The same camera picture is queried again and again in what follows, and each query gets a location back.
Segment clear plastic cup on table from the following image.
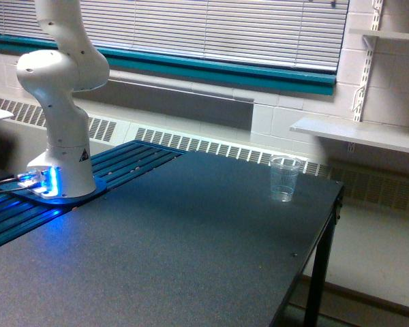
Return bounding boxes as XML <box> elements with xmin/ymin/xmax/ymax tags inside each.
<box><xmin>270</xmin><ymin>155</ymin><xmax>301</xmax><ymax>202</ymax></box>

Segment black cables at base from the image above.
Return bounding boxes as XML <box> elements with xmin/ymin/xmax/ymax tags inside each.
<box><xmin>0</xmin><ymin>174</ymin><xmax>31</xmax><ymax>195</ymax></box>

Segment white baseboard heater vent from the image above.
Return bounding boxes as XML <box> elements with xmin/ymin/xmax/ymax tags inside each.
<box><xmin>0</xmin><ymin>98</ymin><xmax>409</xmax><ymax>212</ymax></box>

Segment upper white wall shelf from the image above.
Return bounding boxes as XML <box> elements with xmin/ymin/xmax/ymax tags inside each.
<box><xmin>348</xmin><ymin>29</ymin><xmax>409</xmax><ymax>42</ymax></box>

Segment lower white wall shelf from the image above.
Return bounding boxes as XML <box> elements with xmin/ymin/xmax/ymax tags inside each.
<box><xmin>290</xmin><ymin>116</ymin><xmax>409</xmax><ymax>153</ymax></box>

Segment black table leg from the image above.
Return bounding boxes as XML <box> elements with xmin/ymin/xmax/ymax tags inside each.
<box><xmin>303</xmin><ymin>186</ymin><xmax>345</xmax><ymax>326</ymax></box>

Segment blue slotted mounting plate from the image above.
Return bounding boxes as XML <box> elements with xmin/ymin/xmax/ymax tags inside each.
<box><xmin>0</xmin><ymin>140</ymin><xmax>185</xmax><ymax>246</ymax></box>

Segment white shelf rail bracket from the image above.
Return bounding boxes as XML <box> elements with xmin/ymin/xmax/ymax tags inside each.
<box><xmin>352</xmin><ymin>0</ymin><xmax>384</xmax><ymax>122</ymax></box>

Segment white wall shelf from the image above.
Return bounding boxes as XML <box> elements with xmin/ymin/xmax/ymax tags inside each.
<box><xmin>348</xmin><ymin>29</ymin><xmax>409</xmax><ymax>42</ymax></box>
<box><xmin>290</xmin><ymin>116</ymin><xmax>409</xmax><ymax>153</ymax></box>

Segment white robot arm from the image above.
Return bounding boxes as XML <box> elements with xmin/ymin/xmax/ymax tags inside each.
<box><xmin>16</xmin><ymin>1</ymin><xmax>110</xmax><ymax>200</ymax></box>

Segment white window blinds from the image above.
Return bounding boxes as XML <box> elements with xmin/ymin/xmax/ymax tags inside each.
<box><xmin>0</xmin><ymin>1</ymin><xmax>349</xmax><ymax>74</ymax></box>

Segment teal window sill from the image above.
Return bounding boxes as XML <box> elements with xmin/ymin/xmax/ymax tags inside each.
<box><xmin>0</xmin><ymin>31</ymin><xmax>337</xmax><ymax>97</ymax></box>

